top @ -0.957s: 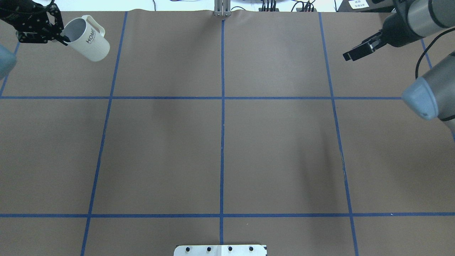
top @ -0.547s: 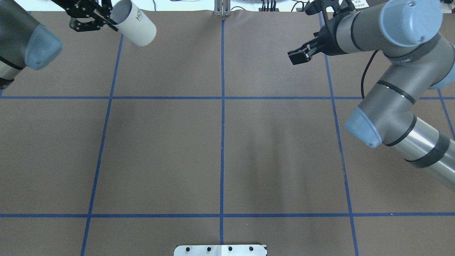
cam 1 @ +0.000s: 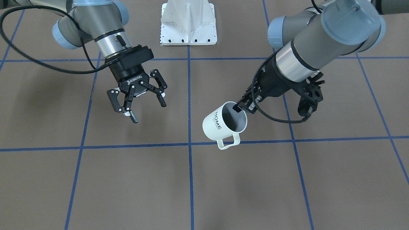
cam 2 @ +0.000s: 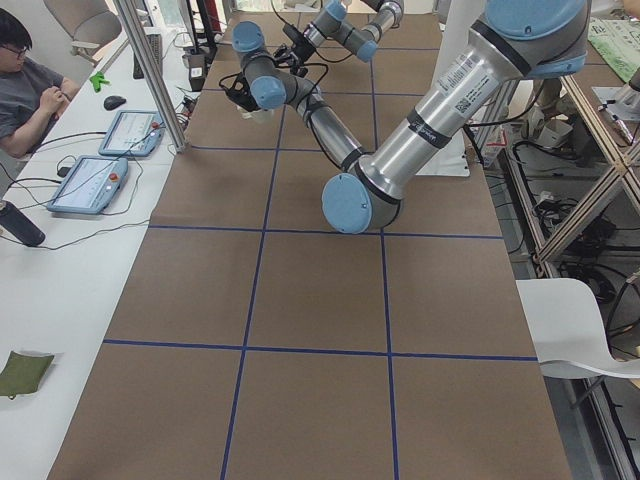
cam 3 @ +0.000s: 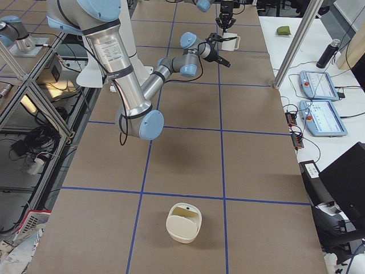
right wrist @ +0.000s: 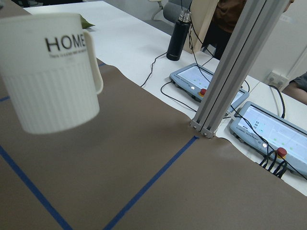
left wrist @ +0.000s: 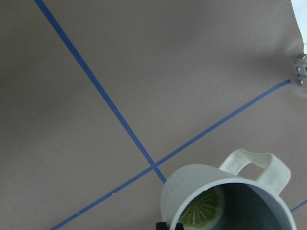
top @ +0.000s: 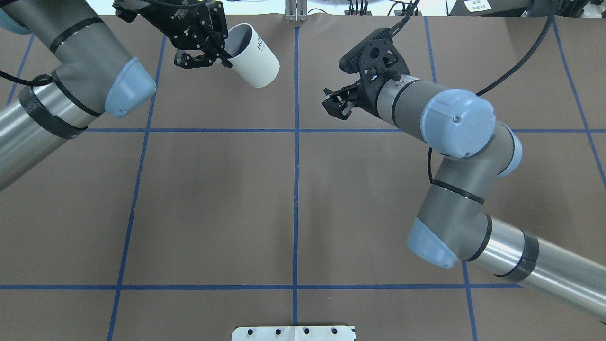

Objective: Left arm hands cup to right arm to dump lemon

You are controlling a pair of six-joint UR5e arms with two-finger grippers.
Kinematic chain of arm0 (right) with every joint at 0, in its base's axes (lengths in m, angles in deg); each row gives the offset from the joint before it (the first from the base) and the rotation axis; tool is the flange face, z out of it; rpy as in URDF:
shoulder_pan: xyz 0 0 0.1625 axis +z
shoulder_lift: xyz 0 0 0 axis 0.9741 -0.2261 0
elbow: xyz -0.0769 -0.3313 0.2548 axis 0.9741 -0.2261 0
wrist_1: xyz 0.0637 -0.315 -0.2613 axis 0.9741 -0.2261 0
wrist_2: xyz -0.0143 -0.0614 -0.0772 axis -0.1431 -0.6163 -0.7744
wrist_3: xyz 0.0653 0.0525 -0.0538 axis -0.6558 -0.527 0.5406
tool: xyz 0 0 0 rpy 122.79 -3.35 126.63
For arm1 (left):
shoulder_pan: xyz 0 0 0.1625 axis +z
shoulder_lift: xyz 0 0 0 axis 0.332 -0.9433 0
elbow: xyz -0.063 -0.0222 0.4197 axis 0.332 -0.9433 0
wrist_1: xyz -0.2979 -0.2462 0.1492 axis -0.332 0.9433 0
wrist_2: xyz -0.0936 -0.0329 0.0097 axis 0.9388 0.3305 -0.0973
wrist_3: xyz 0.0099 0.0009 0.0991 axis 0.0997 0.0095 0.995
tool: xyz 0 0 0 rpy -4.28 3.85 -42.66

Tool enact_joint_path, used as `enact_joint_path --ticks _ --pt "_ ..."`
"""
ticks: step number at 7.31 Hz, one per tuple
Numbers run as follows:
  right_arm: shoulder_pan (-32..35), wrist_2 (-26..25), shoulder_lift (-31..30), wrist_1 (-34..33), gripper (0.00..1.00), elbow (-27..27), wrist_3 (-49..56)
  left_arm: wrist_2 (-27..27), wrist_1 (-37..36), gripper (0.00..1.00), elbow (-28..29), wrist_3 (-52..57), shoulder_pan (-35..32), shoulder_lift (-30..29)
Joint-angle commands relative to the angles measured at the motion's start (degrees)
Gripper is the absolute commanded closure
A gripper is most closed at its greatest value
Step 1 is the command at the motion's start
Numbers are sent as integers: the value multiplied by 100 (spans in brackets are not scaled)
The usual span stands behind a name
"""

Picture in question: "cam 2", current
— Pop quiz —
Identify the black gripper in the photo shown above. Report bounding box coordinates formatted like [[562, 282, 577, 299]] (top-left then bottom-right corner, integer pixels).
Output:
[[235, 95, 260, 113], [273, 23, 315, 77]]

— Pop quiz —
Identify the white plastic mug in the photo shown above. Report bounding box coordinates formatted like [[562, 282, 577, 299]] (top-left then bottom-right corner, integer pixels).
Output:
[[239, 109, 274, 124]]

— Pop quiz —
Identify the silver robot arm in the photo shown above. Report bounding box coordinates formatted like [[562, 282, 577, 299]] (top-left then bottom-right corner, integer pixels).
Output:
[[274, 0, 404, 77], [232, 1, 591, 234]]

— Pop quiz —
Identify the black keyboard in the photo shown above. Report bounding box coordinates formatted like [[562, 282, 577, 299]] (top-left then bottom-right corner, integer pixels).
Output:
[[132, 32, 164, 80]]

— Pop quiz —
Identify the far blue teach pendant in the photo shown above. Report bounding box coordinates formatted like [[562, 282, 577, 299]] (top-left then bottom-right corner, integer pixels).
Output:
[[98, 110, 164, 157]]

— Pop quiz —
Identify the blue teach pendant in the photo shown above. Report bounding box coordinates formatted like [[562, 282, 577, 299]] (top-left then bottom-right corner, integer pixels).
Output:
[[98, 110, 164, 157], [46, 156, 129, 215]]

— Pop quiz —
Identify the black computer mouse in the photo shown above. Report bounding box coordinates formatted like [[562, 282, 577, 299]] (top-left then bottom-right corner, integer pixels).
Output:
[[103, 95, 127, 111]]

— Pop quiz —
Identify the green plastic clip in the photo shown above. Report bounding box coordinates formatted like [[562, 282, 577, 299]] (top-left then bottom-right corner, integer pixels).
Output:
[[89, 71, 110, 93]]

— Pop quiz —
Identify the white chair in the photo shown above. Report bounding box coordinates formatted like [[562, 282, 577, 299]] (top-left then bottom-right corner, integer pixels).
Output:
[[44, 0, 122, 66]]

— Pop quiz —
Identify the near blue teach pendant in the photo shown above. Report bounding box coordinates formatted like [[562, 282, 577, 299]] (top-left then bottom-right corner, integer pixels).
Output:
[[46, 156, 129, 215]]

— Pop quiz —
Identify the seated person grey shirt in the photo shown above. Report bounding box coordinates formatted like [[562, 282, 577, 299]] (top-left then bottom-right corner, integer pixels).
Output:
[[1, 9, 80, 159]]

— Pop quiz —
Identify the black water bottle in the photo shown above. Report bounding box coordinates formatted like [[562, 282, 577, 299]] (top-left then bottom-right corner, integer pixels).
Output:
[[0, 200, 46, 247]]

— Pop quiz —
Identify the green cloth pouch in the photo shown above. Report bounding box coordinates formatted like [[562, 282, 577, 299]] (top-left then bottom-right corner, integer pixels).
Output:
[[1, 351, 55, 399]]

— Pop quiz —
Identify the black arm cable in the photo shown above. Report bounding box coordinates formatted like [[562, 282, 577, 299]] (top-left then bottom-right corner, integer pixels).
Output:
[[219, 62, 331, 109]]

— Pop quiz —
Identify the aluminium frame post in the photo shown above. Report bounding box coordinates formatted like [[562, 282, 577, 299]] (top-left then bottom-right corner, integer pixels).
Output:
[[114, 0, 186, 153]]

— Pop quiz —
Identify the white camera mast pedestal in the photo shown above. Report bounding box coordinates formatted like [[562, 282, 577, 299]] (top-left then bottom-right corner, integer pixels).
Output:
[[418, 1, 475, 177]]

